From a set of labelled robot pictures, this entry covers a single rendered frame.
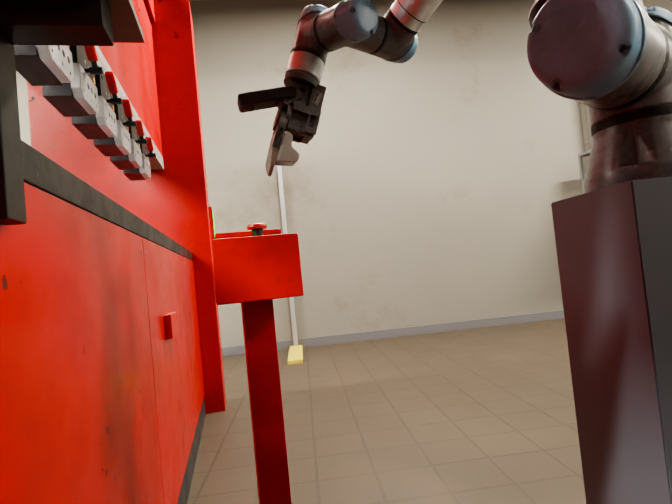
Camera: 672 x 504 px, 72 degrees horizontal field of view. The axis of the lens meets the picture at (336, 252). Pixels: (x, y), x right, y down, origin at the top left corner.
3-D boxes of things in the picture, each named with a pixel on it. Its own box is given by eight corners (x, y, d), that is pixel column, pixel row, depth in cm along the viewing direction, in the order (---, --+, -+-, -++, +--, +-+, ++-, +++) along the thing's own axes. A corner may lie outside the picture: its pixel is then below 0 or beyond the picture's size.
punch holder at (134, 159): (134, 159, 168) (131, 115, 168) (109, 160, 166) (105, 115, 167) (142, 169, 182) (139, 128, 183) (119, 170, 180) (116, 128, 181)
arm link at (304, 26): (319, -6, 91) (294, 9, 98) (306, 45, 90) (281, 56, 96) (347, 18, 96) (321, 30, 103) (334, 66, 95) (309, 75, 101)
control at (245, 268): (303, 295, 87) (294, 201, 88) (216, 305, 83) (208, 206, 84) (286, 293, 106) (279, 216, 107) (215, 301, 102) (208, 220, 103)
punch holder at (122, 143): (121, 143, 148) (117, 93, 149) (93, 144, 146) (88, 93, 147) (131, 155, 163) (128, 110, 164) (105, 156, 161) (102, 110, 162)
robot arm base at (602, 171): (654, 192, 73) (647, 130, 73) (746, 171, 58) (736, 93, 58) (564, 200, 72) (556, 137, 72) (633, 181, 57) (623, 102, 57)
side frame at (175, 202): (225, 410, 251) (189, -1, 260) (52, 438, 232) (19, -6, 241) (226, 399, 275) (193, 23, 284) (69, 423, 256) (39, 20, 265)
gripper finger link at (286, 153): (294, 179, 90) (306, 135, 92) (265, 170, 89) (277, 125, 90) (291, 182, 93) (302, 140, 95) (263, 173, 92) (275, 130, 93)
